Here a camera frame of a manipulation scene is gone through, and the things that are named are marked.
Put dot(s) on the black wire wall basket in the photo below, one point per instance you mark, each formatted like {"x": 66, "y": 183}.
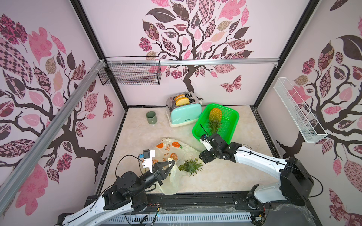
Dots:
{"x": 134, "y": 70}

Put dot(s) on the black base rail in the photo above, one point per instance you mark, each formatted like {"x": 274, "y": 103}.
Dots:
{"x": 198, "y": 202}

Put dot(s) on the large pineapple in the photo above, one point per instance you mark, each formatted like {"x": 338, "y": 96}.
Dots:
{"x": 192, "y": 167}

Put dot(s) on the green ceramic cup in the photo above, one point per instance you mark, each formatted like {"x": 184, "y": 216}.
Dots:
{"x": 151, "y": 117}

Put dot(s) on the white vented cable duct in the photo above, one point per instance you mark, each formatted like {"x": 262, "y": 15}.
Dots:
{"x": 178, "y": 218}

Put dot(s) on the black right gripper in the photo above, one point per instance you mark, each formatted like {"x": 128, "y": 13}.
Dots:
{"x": 208, "y": 140}

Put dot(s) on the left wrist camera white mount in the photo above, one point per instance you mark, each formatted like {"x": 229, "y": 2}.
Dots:
{"x": 147, "y": 159}

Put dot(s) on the bread slice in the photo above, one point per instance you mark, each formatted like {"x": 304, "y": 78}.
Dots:
{"x": 182, "y": 101}
{"x": 178, "y": 97}

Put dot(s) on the white wire wall shelf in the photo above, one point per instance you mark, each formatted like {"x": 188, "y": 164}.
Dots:
{"x": 294, "y": 99}

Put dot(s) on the green plastic basket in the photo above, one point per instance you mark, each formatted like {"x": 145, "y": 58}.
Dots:
{"x": 229, "y": 122}

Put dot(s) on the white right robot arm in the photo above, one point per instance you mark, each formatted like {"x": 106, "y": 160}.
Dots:
{"x": 294, "y": 183}

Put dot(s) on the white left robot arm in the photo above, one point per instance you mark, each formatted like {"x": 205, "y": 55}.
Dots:
{"x": 128, "y": 183}

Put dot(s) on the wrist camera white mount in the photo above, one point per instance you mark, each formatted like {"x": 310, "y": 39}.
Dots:
{"x": 205, "y": 142}
{"x": 147, "y": 159}

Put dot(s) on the aluminium frame bar left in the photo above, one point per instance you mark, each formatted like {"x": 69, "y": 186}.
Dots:
{"x": 19, "y": 175}

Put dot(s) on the mint green toaster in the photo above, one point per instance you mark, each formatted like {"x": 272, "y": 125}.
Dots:
{"x": 185, "y": 114}

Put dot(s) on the aluminium frame bar back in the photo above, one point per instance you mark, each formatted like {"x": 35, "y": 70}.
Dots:
{"x": 187, "y": 62}

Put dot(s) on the front bread slice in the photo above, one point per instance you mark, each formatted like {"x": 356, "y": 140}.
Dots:
{"x": 182, "y": 101}

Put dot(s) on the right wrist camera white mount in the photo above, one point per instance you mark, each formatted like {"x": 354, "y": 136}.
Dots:
{"x": 205, "y": 142}

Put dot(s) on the aluminium frame bar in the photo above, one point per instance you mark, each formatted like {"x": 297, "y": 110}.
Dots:
{"x": 19, "y": 175}
{"x": 187, "y": 62}

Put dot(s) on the small pineapple in basket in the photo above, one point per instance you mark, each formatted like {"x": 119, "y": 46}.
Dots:
{"x": 215, "y": 117}

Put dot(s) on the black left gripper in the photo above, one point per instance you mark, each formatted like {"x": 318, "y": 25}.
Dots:
{"x": 157, "y": 175}

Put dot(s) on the back bread slice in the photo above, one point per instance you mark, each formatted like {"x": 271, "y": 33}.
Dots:
{"x": 178, "y": 97}

